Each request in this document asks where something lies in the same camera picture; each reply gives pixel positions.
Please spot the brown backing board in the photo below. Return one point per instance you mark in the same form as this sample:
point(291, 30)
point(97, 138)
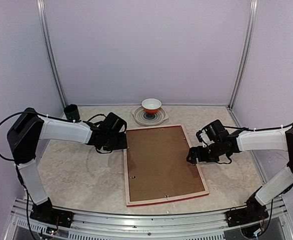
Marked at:
point(161, 162)

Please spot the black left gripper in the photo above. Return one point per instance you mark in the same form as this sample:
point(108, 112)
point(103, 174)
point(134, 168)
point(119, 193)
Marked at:
point(123, 144)

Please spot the right aluminium post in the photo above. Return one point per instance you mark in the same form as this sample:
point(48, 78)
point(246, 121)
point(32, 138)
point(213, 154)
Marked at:
point(245, 53)

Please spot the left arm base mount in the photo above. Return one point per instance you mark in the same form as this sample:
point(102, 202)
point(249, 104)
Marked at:
point(52, 216)

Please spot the grey striped plate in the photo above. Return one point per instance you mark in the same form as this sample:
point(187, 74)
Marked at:
point(147, 119)

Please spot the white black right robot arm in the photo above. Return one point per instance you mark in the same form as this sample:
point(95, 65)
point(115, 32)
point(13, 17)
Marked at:
point(275, 143)

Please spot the red wooden picture frame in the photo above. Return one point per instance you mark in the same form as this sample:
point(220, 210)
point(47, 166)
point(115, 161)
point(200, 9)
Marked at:
point(126, 190)

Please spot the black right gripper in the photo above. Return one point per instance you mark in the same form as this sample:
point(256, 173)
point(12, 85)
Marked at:
point(202, 158)

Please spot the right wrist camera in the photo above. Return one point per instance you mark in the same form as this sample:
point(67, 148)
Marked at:
point(203, 138)

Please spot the left aluminium post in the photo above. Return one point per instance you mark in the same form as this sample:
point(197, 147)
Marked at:
point(49, 51)

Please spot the orange white bowl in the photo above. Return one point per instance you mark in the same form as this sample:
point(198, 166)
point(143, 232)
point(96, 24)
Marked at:
point(151, 105)

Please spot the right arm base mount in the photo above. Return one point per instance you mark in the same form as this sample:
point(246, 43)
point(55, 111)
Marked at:
point(242, 216)

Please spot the dark green mug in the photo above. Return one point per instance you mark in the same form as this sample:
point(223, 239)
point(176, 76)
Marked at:
point(71, 113)

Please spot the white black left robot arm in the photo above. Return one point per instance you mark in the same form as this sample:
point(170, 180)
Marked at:
point(32, 127)

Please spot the aluminium post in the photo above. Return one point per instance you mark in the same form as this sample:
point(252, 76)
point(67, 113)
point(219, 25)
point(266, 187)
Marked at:
point(49, 51)
point(245, 53)

